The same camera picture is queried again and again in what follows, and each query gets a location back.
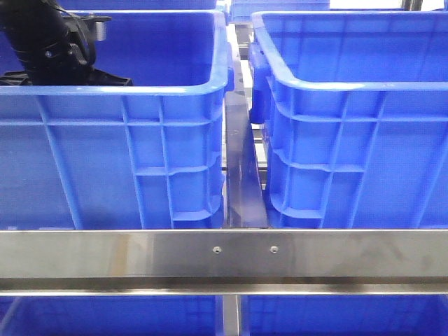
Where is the metal shelf rack frame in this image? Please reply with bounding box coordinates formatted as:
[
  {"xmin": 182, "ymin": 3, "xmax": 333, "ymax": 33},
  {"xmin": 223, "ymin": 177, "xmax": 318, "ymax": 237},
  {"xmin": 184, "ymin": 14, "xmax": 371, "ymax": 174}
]
[{"xmin": 1, "ymin": 23, "xmax": 447, "ymax": 335}]

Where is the blue plastic crate right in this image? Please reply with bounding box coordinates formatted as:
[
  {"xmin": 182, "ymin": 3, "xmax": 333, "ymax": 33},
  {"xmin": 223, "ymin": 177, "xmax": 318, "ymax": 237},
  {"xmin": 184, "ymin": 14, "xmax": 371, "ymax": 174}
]
[{"xmin": 249, "ymin": 11, "xmax": 447, "ymax": 229}]

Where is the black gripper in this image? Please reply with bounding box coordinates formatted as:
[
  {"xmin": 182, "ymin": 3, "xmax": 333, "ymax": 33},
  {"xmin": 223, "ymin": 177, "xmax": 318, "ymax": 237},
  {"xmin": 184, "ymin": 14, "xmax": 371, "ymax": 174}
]
[{"xmin": 1, "ymin": 10, "xmax": 133, "ymax": 86}]

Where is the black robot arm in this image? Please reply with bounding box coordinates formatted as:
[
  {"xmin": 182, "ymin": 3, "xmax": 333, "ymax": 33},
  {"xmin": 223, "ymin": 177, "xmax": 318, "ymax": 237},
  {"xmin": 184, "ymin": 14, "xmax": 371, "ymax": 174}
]
[{"xmin": 1, "ymin": 1, "xmax": 133, "ymax": 87}]

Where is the lower left blue crate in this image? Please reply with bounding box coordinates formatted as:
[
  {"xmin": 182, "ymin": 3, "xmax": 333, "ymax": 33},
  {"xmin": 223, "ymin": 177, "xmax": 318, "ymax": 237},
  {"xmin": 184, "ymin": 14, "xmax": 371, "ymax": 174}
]
[{"xmin": 1, "ymin": 296, "xmax": 223, "ymax": 335}]

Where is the blue crate behind left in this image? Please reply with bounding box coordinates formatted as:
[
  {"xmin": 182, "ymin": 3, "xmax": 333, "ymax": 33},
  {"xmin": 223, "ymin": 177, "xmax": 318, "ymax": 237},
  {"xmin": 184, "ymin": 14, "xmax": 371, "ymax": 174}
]
[{"xmin": 57, "ymin": 0, "xmax": 218, "ymax": 11}]

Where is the far blue crate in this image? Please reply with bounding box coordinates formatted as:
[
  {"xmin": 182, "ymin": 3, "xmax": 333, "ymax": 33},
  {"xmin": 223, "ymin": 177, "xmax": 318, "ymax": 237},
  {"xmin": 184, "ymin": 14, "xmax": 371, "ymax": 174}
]
[{"xmin": 230, "ymin": 0, "xmax": 330, "ymax": 22}]

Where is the lower right blue crate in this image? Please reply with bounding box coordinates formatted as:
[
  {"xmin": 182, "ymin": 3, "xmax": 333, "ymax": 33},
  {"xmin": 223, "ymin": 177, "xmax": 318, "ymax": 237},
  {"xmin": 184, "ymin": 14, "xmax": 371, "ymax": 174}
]
[{"xmin": 245, "ymin": 295, "xmax": 447, "ymax": 335}]

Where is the blue plastic crate left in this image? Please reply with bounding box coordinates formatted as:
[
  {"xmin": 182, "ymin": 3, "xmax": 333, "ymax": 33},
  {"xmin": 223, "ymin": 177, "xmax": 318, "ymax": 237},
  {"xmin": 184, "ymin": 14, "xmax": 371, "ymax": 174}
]
[{"xmin": 1, "ymin": 10, "xmax": 233, "ymax": 230}]

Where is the blue plastic crate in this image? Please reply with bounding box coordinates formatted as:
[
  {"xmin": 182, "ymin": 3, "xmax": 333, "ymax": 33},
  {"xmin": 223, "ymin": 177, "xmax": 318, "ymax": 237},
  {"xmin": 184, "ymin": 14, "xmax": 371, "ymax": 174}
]
[
  {"xmin": 249, "ymin": 11, "xmax": 447, "ymax": 229},
  {"xmin": 1, "ymin": 10, "xmax": 233, "ymax": 230}
]

